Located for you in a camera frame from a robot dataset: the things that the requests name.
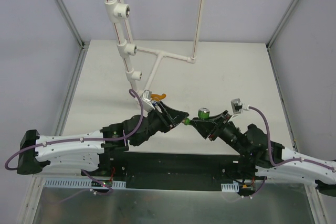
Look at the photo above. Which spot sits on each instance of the aluminium frame post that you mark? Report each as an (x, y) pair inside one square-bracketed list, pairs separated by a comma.
[(284, 19), (69, 22)]

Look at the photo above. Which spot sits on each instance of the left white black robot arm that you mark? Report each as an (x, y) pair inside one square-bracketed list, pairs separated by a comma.
[(91, 151)]

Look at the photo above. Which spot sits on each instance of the green water faucet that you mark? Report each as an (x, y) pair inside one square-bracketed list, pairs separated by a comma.
[(188, 121)]

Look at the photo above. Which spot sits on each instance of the left white cable duct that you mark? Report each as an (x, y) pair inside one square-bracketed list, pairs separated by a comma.
[(82, 183)]

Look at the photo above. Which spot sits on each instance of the right aluminium frame post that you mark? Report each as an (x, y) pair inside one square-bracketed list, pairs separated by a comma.
[(284, 19)]

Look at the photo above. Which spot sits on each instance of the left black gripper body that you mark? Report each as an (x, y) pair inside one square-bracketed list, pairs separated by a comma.
[(167, 115)]

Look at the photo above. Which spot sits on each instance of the white cable duct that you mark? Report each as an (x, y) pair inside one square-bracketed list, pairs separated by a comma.
[(230, 187), (82, 183)]

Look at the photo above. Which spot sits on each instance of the left aluminium frame post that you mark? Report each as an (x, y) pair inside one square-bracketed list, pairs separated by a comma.
[(69, 22)]

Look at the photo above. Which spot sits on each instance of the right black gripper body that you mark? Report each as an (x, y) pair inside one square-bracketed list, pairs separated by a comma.
[(219, 126)]

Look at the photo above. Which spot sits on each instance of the right white cable duct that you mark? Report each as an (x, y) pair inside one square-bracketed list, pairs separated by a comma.
[(230, 187)]

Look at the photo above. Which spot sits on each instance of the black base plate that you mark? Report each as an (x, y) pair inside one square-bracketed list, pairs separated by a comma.
[(169, 171)]

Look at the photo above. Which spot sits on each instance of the orange water faucet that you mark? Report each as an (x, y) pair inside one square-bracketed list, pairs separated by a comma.
[(158, 97)]

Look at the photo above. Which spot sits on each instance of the white pipe assembly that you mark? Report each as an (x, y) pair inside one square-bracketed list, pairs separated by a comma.
[(118, 13)]

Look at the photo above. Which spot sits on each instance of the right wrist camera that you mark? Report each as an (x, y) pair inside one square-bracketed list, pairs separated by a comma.
[(238, 107)]

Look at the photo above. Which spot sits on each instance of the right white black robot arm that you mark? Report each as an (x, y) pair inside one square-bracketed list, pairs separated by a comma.
[(265, 158)]

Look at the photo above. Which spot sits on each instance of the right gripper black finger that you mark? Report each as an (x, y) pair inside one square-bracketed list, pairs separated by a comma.
[(206, 128), (212, 118)]

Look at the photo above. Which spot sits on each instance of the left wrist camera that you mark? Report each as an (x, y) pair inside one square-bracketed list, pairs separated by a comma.
[(148, 103)]

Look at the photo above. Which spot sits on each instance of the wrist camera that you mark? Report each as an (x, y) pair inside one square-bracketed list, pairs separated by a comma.
[(238, 107), (148, 103)]

